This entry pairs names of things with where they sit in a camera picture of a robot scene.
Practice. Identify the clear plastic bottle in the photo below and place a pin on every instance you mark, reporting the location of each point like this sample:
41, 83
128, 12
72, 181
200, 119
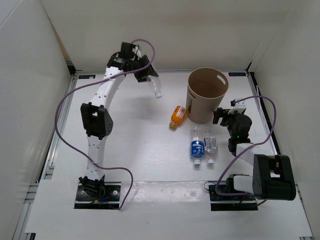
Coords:
155, 86

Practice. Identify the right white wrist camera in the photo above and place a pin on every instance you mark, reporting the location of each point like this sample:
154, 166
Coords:
238, 106

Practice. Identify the small clear labelled bottle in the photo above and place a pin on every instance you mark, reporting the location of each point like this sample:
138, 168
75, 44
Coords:
211, 147

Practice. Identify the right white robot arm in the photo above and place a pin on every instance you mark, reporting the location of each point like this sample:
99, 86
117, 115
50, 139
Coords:
272, 177

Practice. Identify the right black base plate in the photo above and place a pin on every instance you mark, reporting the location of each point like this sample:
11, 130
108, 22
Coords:
220, 203

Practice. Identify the orange plastic bottle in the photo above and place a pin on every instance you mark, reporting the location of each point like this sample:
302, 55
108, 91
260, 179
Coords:
177, 117

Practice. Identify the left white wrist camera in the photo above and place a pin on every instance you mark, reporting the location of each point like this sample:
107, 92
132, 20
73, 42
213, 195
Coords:
137, 52

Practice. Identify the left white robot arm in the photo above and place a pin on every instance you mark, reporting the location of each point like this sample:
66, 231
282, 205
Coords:
96, 119

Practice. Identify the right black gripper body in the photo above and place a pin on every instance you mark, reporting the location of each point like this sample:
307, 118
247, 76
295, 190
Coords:
230, 119

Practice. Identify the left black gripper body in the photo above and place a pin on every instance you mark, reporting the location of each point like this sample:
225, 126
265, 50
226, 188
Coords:
138, 62

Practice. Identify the brown cylindrical bin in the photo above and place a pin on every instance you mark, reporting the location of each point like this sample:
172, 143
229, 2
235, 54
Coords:
206, 87

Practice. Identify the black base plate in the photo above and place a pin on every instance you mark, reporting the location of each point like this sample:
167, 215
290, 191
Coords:
109, 199
220, 203

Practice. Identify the blue label plastic bottle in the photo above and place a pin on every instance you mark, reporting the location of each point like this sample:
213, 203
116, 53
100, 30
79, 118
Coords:
197, 145

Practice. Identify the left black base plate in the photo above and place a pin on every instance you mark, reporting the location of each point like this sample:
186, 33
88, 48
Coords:
109, 199

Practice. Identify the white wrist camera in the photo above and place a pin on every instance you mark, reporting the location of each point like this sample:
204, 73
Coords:
238, 106
137, 52

